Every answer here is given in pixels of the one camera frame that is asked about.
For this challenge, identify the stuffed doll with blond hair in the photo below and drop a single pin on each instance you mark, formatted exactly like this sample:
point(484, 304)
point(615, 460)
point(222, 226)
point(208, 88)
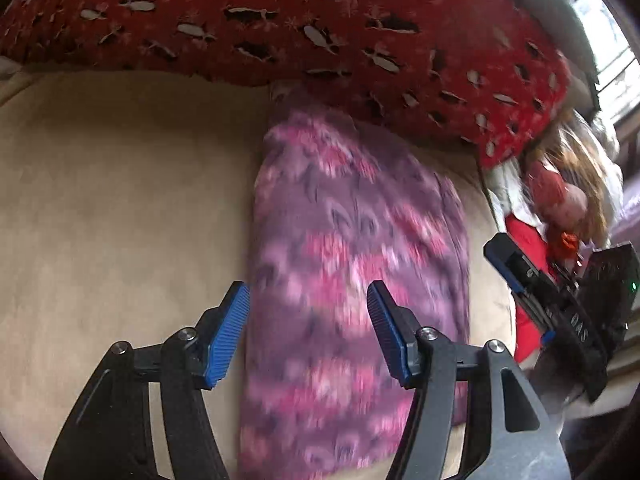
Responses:
point(560, 200)

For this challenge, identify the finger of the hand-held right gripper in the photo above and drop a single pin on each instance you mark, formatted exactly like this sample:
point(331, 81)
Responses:
point(515, 265)
point(542, 327)

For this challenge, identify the red patterned blanket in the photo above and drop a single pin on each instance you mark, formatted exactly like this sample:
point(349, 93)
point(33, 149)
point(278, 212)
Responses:
point(300, 35)

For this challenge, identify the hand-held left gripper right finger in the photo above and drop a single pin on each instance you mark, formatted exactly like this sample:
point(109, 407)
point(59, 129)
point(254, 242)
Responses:
point(390, 335)

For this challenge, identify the purple floral garment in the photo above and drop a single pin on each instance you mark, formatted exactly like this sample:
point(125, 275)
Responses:
point(350, 240)

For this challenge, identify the orange toy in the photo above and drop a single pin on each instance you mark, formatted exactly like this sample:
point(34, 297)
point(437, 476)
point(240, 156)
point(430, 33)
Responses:
point(568, 241)

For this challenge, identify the red cushion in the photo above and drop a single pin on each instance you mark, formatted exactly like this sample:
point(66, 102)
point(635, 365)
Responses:
point(525, 332)

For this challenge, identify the window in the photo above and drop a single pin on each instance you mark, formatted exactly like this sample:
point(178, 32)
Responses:
point(612, 25)

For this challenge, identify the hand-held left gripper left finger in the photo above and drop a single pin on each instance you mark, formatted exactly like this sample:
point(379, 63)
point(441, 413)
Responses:
point(227, 335)

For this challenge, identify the grey pillow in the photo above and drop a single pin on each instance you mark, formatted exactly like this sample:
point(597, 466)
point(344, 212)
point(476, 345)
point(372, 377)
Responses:
point(560, 15)

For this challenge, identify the beige blanket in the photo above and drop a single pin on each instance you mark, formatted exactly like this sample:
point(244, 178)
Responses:
point(125, 210)

